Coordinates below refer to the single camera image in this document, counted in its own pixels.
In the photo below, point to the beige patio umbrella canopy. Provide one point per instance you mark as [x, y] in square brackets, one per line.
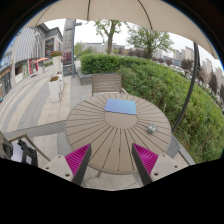
[156, 15]

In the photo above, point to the white planter box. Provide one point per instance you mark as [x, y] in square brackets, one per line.
[56, 55]
[55, 88]

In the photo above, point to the tall tree behind hedge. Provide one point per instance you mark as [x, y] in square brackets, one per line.
[106, 29]

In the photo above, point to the near white planter box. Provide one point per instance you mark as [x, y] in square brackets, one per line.
[55, 88]

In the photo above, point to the round wooden slatted table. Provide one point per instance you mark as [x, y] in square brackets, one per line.
[111, 134]

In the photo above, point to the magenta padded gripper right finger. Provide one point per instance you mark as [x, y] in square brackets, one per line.
[152, 167]

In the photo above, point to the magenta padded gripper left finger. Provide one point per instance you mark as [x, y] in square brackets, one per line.
[71, 167]

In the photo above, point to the grey lamp post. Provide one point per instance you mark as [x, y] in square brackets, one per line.
[73, 26]

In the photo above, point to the green hedge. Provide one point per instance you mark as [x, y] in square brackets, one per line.
[201, 130]

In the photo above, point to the black equipment with paper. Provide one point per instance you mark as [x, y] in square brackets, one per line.
[18, 152]

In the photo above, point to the curved black umbrella pole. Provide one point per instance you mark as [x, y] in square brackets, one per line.
[196, 70]

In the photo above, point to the far white planter box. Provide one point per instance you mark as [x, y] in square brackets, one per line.
[56, 55]

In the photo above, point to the wooden slatted chair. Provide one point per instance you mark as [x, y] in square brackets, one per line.
[104, 83]

